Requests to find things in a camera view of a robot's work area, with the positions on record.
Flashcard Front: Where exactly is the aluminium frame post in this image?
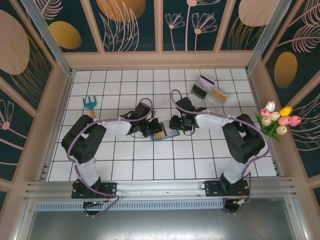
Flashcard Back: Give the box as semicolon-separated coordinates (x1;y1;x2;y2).
21;0;76;77
245;0;294;74

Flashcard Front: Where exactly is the white and gold card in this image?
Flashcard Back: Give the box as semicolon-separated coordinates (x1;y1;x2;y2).
211;87;230;102

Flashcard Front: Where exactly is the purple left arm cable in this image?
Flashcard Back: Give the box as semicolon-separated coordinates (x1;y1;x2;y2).
67;97;155;219

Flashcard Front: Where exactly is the aluminium table rail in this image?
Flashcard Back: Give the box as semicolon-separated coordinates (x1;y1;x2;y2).
23;176;298;201

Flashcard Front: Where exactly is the teal garden hand fork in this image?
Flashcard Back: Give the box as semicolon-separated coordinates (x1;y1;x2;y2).
82;96;98;124

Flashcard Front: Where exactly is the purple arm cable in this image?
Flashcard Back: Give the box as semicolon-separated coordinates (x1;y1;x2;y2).
171;89;273;216
67;97;155;219

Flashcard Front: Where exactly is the gold card with black stripe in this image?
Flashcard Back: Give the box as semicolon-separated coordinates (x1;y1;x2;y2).
154;121;167;140

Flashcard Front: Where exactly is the white card with purple stripe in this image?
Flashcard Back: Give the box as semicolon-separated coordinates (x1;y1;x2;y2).
200;75;215;89

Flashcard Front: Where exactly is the clear acrylic card organizer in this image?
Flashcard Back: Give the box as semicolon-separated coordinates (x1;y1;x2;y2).
188;74;231;109

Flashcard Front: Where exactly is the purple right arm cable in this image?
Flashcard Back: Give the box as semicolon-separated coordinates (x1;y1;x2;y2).
171;89;273;216

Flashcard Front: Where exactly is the perforated metal cable duct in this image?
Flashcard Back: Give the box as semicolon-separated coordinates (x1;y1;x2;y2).
34;200;226;211

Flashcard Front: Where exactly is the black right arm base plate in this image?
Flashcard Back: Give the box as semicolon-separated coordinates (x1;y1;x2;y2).
204;179;251;197

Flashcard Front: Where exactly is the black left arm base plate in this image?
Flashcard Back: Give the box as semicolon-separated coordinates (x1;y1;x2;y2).
71;181;118;200

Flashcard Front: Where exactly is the clear blue plastic box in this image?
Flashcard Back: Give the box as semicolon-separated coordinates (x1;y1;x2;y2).
150;121;181;142

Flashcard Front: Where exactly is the artificial tulip bouquet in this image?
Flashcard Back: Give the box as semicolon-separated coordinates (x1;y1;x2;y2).
254;100;303;144

